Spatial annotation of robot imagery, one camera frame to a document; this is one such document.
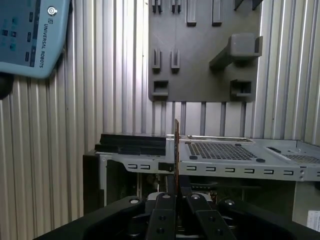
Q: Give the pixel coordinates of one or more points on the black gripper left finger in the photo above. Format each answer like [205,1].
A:
[162,217]

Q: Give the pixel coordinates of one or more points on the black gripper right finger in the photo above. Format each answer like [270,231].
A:
[210,222]

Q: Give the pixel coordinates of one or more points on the green RAM stick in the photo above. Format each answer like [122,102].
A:
[177,150]

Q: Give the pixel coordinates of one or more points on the black PC case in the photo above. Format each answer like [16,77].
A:
[225,170]

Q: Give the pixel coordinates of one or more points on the white power supply label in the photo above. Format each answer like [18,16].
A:
[315,220]

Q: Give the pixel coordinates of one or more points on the grey parts rack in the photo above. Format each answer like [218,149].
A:
[200,62]

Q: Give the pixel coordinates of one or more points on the pale blue teach pendant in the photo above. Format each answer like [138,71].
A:
[50,50]

